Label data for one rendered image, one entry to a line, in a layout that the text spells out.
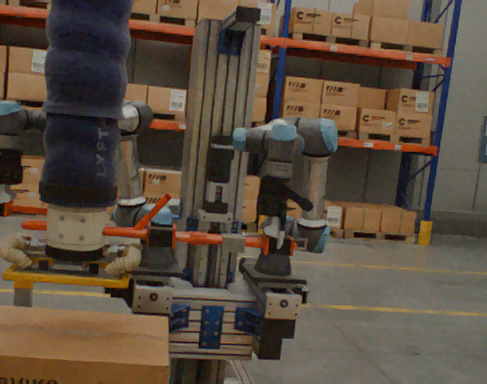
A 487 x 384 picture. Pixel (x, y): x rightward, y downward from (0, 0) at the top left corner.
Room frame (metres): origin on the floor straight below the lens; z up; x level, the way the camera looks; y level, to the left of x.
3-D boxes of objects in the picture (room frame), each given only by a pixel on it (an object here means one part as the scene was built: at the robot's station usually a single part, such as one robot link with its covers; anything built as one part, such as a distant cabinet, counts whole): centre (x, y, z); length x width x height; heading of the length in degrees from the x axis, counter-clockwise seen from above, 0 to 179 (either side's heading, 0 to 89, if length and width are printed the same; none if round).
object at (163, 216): (2.26, 0.15, 1.20); 0.13 x 0.12 x 0.14; 48
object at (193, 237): (1.81, 0.16, 1.27); 0.93 x 0.30 x 0.04; 94
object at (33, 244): (1.68, 0.34, 1.21); 0.34 x 0.25 x 0.06; 94
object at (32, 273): (1.58, 0.34, 1.17); 0.34 x 0.10 x 0.05; 94
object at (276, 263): (2.33, -0.34, 1.09); 0.15 x 0.15 x 0.10
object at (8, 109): (1.92, 0.64, 1.57); 0.09 x 0.08 x 0.11; 138
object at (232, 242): (1.71, -0.12, 1.26); 0.07 x 0.07 x 0.04; 4
